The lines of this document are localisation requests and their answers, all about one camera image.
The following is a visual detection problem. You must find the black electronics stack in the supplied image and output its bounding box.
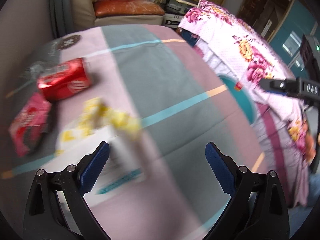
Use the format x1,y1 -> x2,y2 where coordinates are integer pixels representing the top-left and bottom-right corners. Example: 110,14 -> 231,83
161,0 -> 197,29

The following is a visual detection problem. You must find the floral pink bed cover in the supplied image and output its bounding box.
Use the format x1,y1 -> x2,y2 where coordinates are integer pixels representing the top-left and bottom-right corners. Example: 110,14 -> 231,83
179,1 -> 316,207

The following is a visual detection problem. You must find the orange leather seat cushion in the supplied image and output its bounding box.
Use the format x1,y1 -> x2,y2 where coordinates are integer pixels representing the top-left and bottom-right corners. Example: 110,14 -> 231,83
93,0 -> 165,18

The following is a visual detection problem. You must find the teal plastic trash bin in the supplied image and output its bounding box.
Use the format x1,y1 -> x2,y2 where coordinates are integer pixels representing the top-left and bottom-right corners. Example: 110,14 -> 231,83
218,74 -> 257,125

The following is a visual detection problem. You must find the red soda can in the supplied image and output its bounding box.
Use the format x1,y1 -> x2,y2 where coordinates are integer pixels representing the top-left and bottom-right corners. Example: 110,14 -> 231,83
37,58 -> 92,102

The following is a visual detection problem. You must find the plaid pink grey bedsheet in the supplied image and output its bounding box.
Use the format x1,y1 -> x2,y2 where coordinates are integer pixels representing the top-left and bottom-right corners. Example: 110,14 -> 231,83
1,25 -> 266,239

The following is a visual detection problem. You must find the pink snack package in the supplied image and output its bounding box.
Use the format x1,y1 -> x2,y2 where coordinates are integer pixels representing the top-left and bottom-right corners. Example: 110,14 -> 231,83
9,92 -> 52,157

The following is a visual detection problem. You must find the yellow white snack wrapper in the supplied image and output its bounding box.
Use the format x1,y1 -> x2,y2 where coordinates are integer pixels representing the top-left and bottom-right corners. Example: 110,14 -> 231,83
55,98 -> 144,195

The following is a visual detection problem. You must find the cream armchair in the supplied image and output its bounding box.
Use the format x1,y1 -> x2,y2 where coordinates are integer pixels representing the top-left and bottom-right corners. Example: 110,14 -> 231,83
71,0 -> 165,31

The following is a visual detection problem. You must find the teal wardrobe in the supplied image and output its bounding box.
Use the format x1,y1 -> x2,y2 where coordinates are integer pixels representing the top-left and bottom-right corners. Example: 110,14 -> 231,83
270,0 -> 318,78

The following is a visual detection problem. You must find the teal curtain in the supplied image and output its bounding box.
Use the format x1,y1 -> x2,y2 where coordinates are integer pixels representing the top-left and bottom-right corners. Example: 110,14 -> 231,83
49,0 -> 75,38

